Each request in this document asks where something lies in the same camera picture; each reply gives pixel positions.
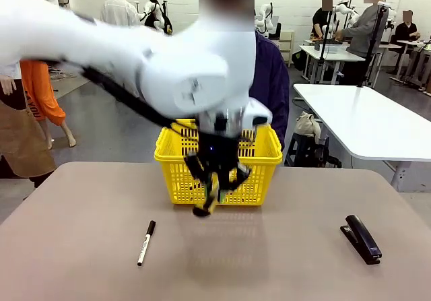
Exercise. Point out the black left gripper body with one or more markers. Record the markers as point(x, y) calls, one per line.
point(217, 153)

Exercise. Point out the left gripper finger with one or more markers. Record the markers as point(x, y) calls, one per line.
point(195, 166)
point(242, 173)

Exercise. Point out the yellow utility knife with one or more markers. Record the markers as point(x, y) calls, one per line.
point(210, 196)

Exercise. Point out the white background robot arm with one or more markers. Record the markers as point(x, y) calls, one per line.
point(151, 8)
point(347, 8)
point(266, 11)

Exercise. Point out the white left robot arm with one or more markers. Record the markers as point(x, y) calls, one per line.
point(101, 52)

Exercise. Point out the yellow plastic shopping basket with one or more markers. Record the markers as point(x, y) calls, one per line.
point(259, 159)

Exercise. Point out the person in purple jacket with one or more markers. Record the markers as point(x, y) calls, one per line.
point(272, 78)

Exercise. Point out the standing person in black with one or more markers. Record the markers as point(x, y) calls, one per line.
point(320, 18)

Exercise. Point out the person in white coat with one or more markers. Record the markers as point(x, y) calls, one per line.
point(118, 11)

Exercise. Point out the person in brown apron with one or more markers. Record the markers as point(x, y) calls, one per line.
point(20, 139)

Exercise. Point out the person in grey sweater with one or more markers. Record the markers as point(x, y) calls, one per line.
point(365, 35)

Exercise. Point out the seated person in black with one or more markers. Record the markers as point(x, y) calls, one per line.
point(405, 31)

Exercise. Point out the black stool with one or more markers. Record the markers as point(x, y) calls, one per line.
point(303, 149)

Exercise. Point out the beige cloth bag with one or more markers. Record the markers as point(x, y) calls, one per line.
point(308, 124)

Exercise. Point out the white marker black cap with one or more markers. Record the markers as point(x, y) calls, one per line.
point(145, 245)

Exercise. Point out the black backpack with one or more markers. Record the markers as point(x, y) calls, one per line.
point(299, 60)

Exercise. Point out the white drawer cabinet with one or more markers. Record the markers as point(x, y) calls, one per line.
point(286, 45)

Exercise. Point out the black stapler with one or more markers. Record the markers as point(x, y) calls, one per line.
point(362, 238)

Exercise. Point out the large white table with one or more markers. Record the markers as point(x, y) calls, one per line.
point(370, 122)

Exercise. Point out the white background desk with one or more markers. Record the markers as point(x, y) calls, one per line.
point(336, 53)

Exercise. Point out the figure in orange pants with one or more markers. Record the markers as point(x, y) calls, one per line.
point(40, 95)

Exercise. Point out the black camera pole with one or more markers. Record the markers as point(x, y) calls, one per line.
point(373, 45)
point(324, 52)

